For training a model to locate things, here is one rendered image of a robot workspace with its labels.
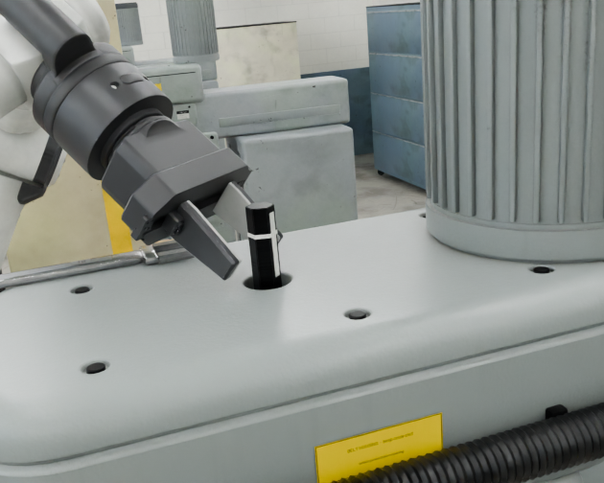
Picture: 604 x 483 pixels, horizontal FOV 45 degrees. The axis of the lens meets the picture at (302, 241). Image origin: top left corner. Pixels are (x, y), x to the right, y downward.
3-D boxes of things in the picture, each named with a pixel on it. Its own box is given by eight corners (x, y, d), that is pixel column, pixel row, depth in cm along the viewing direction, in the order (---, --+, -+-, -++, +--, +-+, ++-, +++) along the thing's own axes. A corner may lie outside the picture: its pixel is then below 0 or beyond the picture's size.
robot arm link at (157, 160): (221, 224, 65) (130, 137, 67) (270, 143, 59) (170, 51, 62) (120, 274, 55) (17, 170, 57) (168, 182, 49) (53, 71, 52)
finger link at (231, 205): (282, 233, 57) (226, 181, 58) (264, 260, 59) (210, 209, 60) (293, 227, 58) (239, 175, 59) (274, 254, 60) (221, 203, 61)
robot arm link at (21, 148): (93, 65, 73) (68, 107, 90) (-13, 22, 69) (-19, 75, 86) (59, 165, 71) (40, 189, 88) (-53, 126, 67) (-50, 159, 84)
